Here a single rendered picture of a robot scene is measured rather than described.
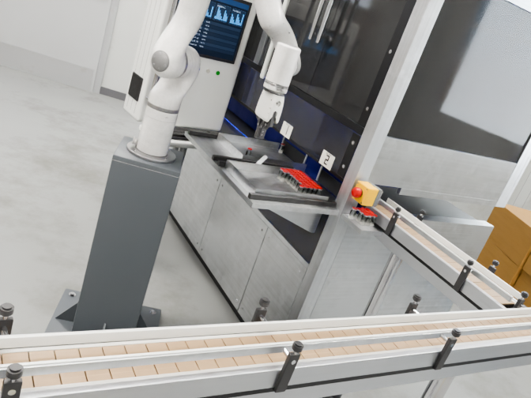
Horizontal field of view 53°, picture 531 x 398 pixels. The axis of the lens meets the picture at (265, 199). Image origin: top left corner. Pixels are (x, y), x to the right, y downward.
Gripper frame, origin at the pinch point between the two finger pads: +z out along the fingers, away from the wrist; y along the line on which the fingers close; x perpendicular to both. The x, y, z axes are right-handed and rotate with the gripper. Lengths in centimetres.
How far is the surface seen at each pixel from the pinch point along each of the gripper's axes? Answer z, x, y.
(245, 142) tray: 21, -29, 53
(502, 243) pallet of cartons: 65, -264, 48
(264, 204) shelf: 22.7, -4.1, -11.0
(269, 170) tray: 20.8, -22.6, 19.3
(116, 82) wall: 93, -74, 417
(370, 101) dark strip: -20.7, -39.6, -4.3
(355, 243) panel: 36, -53, -13
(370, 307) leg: 53, -54, -33
